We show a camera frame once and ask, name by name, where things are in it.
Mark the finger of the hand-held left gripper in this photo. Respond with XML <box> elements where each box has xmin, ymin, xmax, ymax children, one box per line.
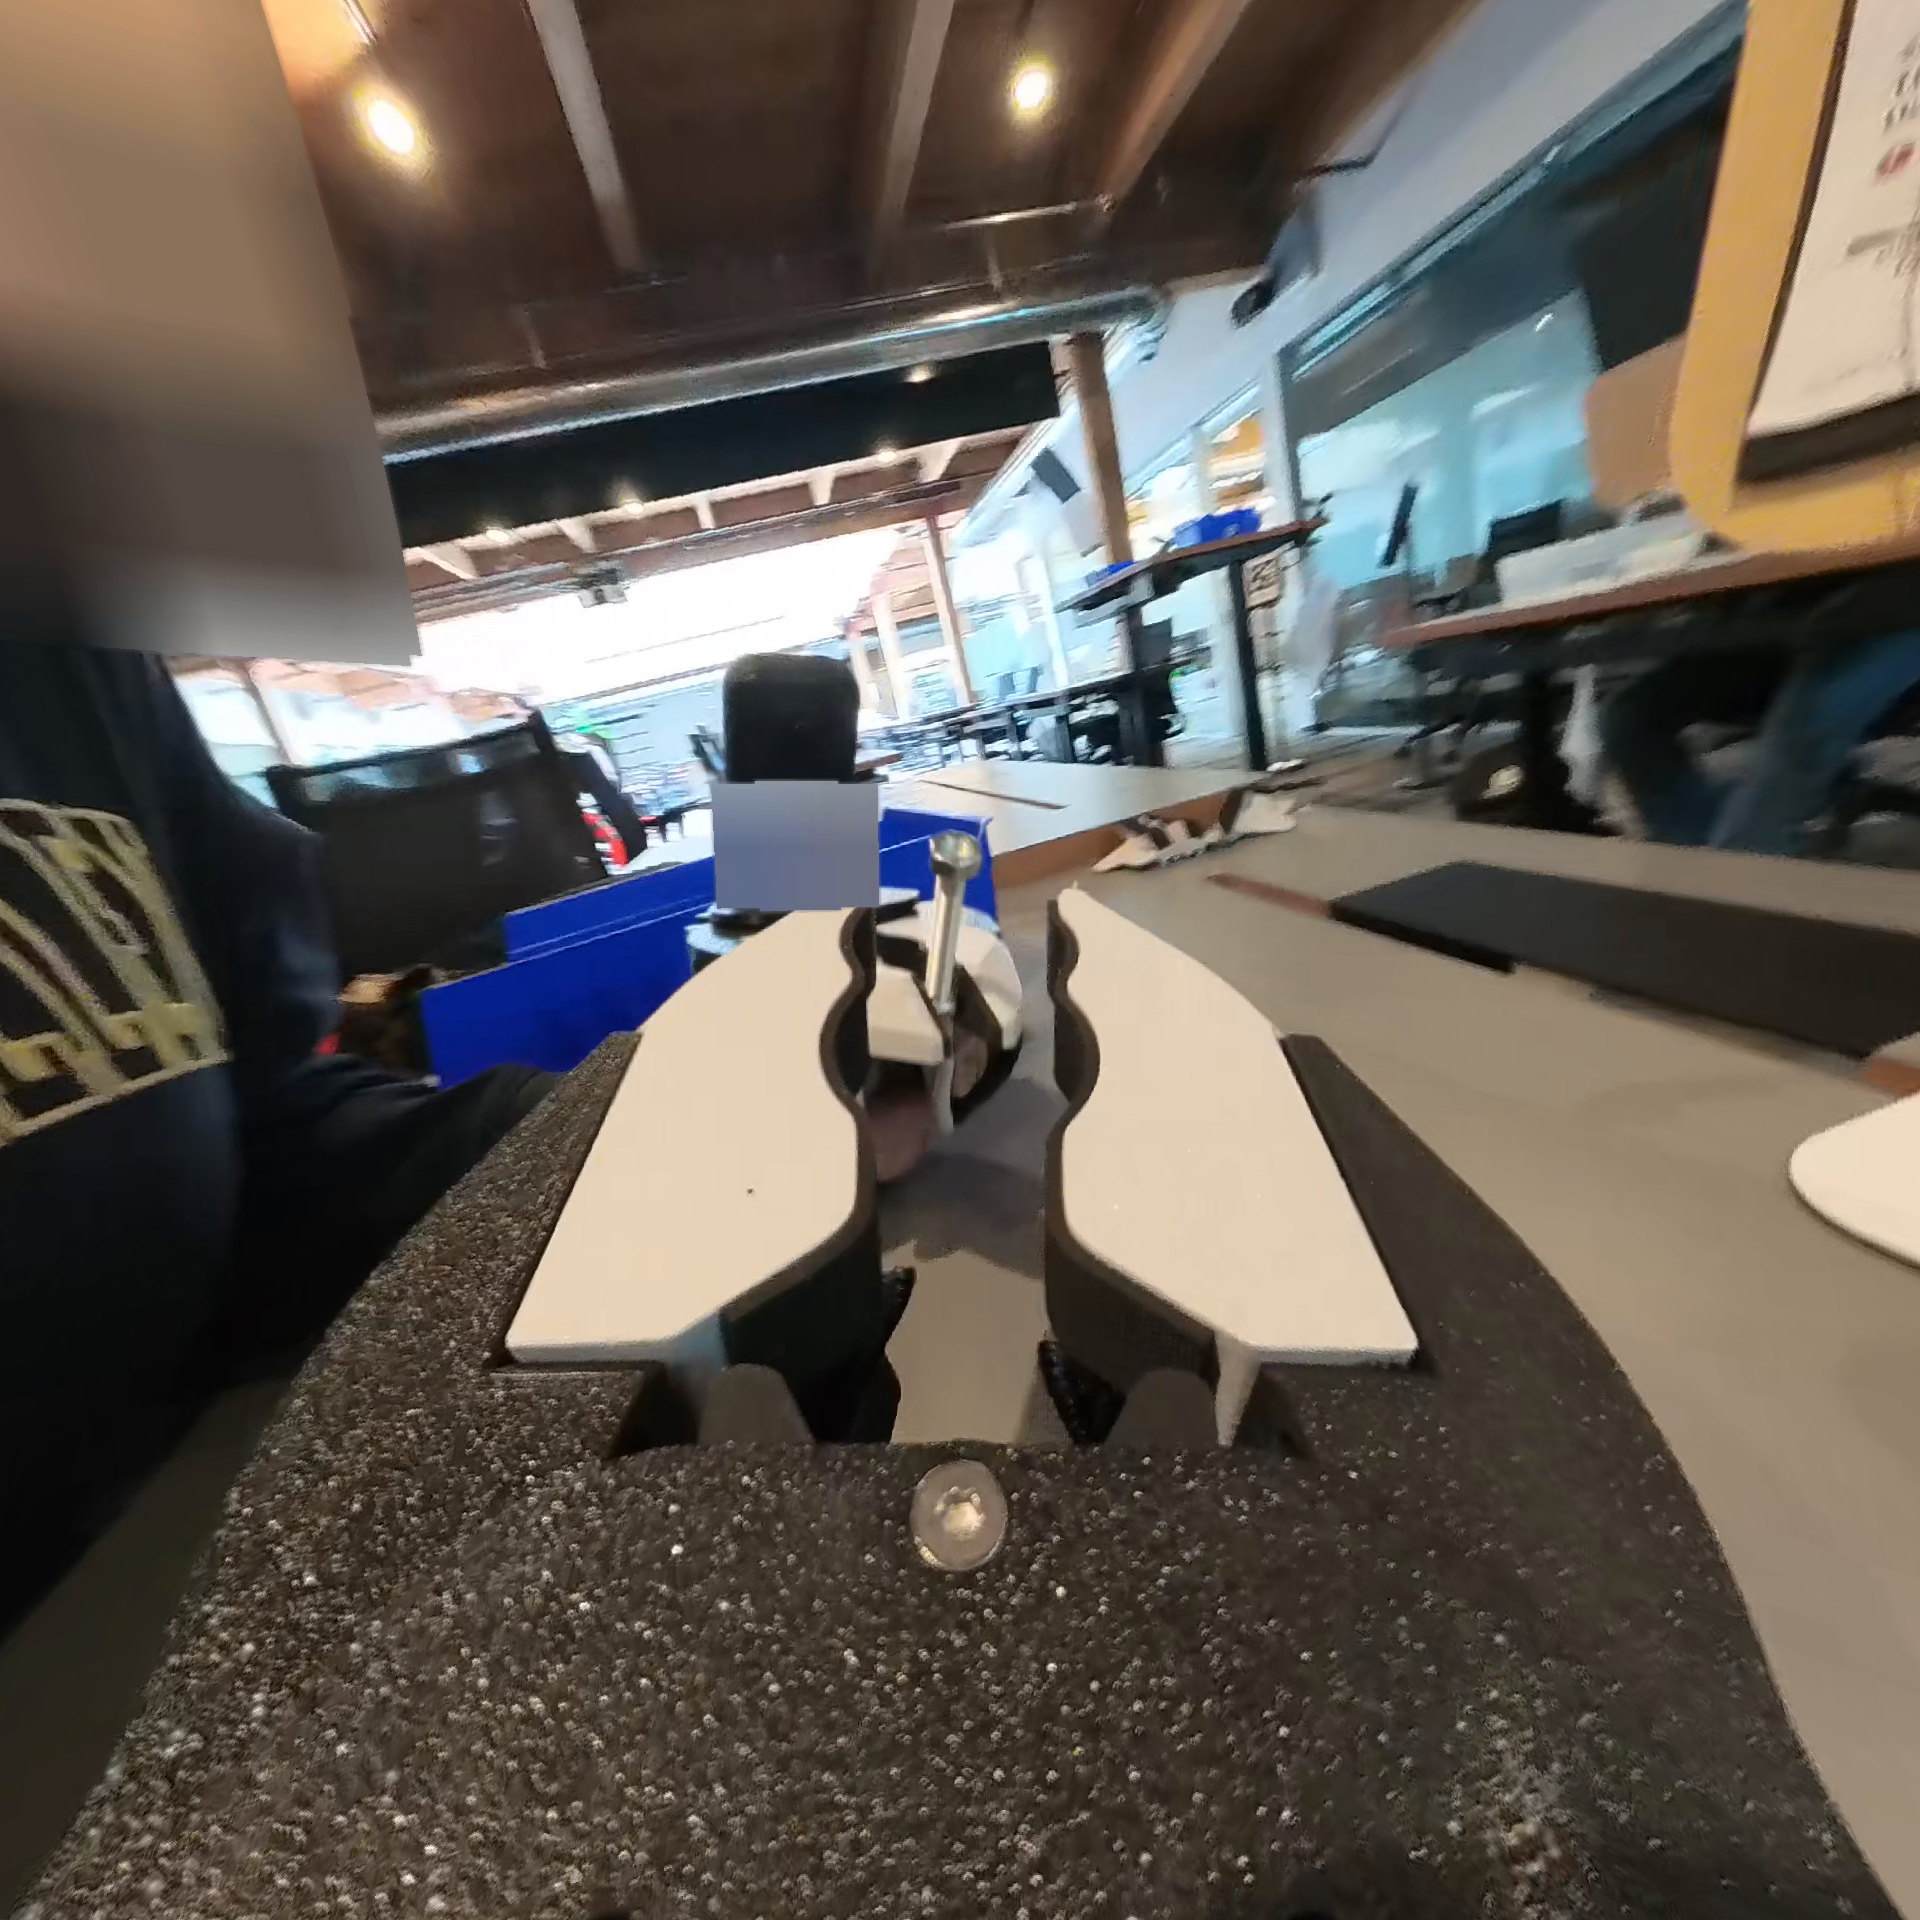
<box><xmin>959</xmin><ymin>919</ymin><xmax>1030</xmax><ymax>1052</ymax></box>
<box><xmin>865</xmin><ymin>971</ymin><xmax>961</xmax><ymax>1074</ymax></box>

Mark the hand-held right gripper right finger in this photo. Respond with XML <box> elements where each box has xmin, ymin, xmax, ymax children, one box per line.
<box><xmin>1041</xmin><ymin>886</ymin><xmax>1421</xmax><ymax>1446</ymax></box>

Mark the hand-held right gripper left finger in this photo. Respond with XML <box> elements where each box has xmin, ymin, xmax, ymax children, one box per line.
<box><xmin>502</xmin><ymin>904</ymin><xmax>887</xmax><ymax>1375</ymax></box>

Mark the silver bolt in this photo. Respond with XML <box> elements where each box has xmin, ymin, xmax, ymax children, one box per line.
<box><xmin>921</xmin><ymin>831</ymin><xmax>990</xmax><ymax>1038</ymax></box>

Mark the person's left forearm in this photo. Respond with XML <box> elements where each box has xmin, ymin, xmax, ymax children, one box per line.
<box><xmin>298</xmin><ymin>1043</ymin><xmax>601</xmax><ymax>1291</ymax></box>

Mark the person's left hand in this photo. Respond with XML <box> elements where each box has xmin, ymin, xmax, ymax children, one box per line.
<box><xmin>872</xmin><ymin>1072</ymin><xmax>951</xmax><ymax>1185</ymax></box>

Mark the grey top table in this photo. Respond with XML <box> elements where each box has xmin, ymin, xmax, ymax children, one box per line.
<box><xmin>895</xmin><ymin>758</ymin><xmax>1279</xmax><ymax>889</ymax></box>

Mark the blue plastic bin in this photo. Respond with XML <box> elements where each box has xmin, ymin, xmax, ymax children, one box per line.
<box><xmin>421</xmin><ymin>961</ymin><xmax>705</xmax><ymax>1089</ymax></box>
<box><xmin>502</xmin><ymin>810</ymin><xmax>999</xmax><ymax>969</ymax></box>

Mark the black and white cardboard piece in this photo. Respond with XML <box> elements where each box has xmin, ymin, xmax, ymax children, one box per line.
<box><xmin>1093</xmin><ymin>787</ymin><xmax>1310</xmax><ymax>876</ymax></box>

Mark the group of black chairs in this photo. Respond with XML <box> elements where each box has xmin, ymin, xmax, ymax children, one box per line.
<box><xmin>885</xmin><ymin>660</ymin><xmax>1201</xmax><ymax>770</ymax></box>

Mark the black ceiling panel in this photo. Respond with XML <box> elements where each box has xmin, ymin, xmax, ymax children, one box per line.
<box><xmin>382</xmin><ymin>343</ymin><xmax>1065</xmax><ymax>508</ymax></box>

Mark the dark brown object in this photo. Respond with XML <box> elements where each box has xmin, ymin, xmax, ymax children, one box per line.
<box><xmin>334</xmin><ymin>968</ymin><xmax>441</xmax><ymax>1074</ymax></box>

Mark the standing desk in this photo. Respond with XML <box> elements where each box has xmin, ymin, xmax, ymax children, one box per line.
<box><xmin>1056</xmin><ymin>516</ymin><xmax>1328</xmax><ymax>775</ymax></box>

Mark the black mesh office chair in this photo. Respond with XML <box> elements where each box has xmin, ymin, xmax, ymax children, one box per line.
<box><xmin>268</xmin><ymin>712</ymin><xmax>614</xmax><ymax>969</ymax></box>

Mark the wooden column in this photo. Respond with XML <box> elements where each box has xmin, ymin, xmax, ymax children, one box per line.
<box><xmin>1054</xmin><ymin>334</ymin><xmax>1135</xmax><ymax>602</ymax></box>

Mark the black table mat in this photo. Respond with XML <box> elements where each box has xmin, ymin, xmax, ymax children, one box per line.
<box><xmin>1332</xmin><ymin>859</ymin><xmax>1920</xmax><ymax>1062</ymax></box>

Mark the black backpack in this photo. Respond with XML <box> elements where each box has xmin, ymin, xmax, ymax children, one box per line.
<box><xmin>1446</xmin><ymin>744</ymin><xmax>1594</xmax><ymax>831</ymax></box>

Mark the white document stand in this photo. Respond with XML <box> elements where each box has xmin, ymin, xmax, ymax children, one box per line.
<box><xmin>1786</xmin><ymin>1092</ymin><xmax>1920</xmax><ymax>1264</ymax></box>

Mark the white box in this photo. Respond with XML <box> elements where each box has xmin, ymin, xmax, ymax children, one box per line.
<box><xmin>1497</xmin><ymin>532</ymin><xmax>1713</xmax><ymax>606</ymax></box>

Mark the wooden top desk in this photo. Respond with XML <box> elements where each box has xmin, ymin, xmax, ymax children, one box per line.
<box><xmin>1381</xmin><ymin>532</ymin><xmax>1920</xmax><ymax>828</ymax></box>

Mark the cardboard panel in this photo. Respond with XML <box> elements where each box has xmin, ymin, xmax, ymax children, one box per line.
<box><xmin>1585</xmin><ymin>337</ymin><xmax>1704</xmax><ymax>500</ymax></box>

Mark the wooden backing board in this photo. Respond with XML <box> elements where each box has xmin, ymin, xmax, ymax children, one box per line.
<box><xmin>1668</xmin><ymin>0</ymin><xmax>1920</xmax><ymax>558</ymax></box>

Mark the instruction sheet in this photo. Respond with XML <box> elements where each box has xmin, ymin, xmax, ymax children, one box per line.
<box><xmin>1746</xmin><ymin>0</ymin><xmax>1920</xmax><ymax>443</ymax></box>

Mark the silver ventilation duct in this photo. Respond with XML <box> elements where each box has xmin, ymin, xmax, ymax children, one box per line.
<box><xmin>375</xmin><ymin>286</ymin><xmax>1174</xmax><ymax>449</ymax></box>

